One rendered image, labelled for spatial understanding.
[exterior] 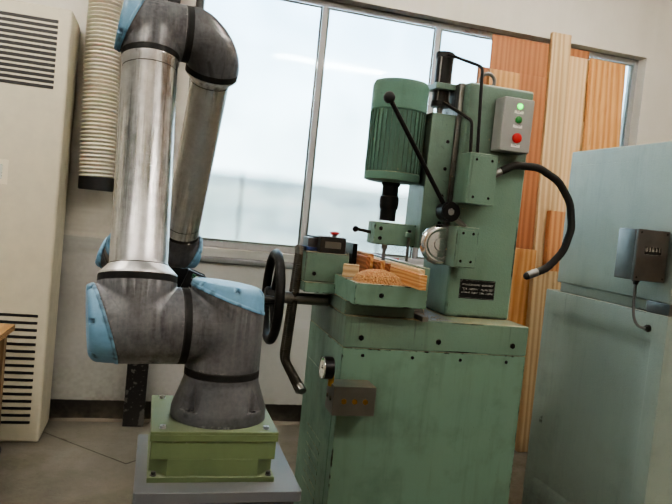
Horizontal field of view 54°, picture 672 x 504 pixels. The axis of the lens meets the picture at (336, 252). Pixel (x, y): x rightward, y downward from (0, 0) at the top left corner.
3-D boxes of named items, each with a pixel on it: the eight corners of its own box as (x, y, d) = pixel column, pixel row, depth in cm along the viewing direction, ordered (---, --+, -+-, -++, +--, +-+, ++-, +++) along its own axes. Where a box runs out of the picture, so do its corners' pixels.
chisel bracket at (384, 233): (365, 247, 210) (368, 220, 210) (406, 250, 214) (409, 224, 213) (372, 248, 203) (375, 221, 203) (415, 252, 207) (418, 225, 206)
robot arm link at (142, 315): (183, 365, 121) (199, -10, 134) (81, 364, 115) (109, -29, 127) (170, 364, 135) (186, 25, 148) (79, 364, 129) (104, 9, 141)
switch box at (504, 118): (489, 151, 203) (495, 98, 202) (518, 155, 205) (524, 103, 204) (499, 149, 197) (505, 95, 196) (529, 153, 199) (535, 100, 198)
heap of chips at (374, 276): (349, 278, 187) (350, 265, 187) (395, 282, 190) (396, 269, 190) (357, 282, 178) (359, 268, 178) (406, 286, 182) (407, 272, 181)
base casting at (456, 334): (309, 319, 227) (312, 293, 227) (462, 328, 242) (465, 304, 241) (343, 347, 184) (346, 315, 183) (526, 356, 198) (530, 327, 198)
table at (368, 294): (281, 276, 233) (283, 260, 233) (363, 283, 241) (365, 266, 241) (319, 302, 175) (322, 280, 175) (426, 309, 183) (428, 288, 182)
